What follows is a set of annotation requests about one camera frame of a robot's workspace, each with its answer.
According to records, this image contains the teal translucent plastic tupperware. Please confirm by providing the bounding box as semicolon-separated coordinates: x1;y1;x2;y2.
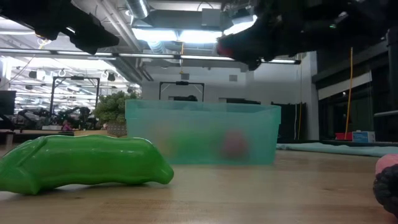
124;98;282;166

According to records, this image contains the silver ventilation duct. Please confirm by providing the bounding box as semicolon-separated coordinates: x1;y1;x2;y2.
126;0;150;19

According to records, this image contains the blue and white box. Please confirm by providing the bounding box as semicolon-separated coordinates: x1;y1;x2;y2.
351;130;376;143

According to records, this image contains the black cabinet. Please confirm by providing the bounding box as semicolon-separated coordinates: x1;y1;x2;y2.
270;101;307;144

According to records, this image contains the yellow power cable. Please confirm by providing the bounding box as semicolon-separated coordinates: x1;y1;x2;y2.
344;46;354;140

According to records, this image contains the green pea pod toy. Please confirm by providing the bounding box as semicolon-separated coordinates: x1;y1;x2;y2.
0;134;175;196

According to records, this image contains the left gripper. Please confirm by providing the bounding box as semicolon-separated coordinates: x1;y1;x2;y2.
34;0;121;55

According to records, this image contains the black computer monitor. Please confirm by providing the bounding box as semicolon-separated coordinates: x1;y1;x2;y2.
0;90;17;116

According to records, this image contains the black metal rig frame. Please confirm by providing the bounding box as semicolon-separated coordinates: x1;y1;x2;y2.
329;26;398;147

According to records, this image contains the blue cloth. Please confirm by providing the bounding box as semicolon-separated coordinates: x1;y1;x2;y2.
275;142;398;158

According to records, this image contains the long ceiling light tube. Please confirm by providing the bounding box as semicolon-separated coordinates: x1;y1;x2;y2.
118;52;301;65

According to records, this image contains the black background rig frame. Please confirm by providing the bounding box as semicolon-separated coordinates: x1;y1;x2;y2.
159;80;205;102
49;75;101;125

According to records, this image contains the green succulent potted plant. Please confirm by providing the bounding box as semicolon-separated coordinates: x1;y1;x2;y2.
92;90;141;138

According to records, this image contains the grey ceiling box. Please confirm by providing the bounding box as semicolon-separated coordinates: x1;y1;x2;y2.
201;7;222;27

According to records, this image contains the pink peach toy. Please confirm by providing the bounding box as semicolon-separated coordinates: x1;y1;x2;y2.
374;153;398;175

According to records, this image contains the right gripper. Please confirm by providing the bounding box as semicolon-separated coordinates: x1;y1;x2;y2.
216;0;346;71

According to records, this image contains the black blackberry toy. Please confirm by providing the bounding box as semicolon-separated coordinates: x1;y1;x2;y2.
373;164;398;217

